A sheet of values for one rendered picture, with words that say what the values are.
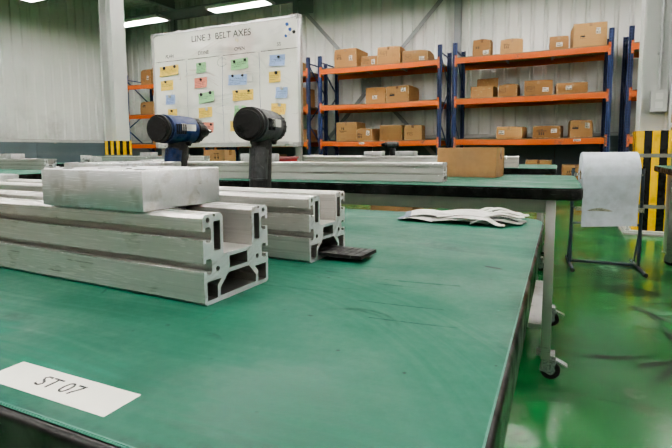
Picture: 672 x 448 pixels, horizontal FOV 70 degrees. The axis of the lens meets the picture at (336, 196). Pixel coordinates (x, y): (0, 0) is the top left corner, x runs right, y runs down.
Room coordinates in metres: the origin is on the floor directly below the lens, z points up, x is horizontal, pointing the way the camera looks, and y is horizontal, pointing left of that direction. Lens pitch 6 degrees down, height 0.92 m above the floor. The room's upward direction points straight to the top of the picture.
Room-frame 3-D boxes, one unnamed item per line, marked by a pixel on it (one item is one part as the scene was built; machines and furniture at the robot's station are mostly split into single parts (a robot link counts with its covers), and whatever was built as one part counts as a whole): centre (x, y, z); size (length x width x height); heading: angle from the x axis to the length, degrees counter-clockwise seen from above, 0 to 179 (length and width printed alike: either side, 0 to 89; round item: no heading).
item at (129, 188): (0.55, 0.23, 0.87); 0.16 x 0.11 x 0.07; 62
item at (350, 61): (10.87, -1.07, 1.58); 2.83 x 0.98 x 3.15; 65
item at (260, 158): (0.92, 0.13, 0.89); 0.20 x 0.08 x 0.22; 168
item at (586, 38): (9.60, -3.79, 1.59); 2.83 x 0.98 x 3.17; 65
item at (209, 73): (4.11, 0.92, 0.97); 1.50 x 0.50 x 1.95; 65
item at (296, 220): (0.83, 0.37, 0.82); 0.80 x 0.10 x 0.09; 62
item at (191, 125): (1.08, 0.33, 0.89); 0.20 x 0.08 x 0.22; 162
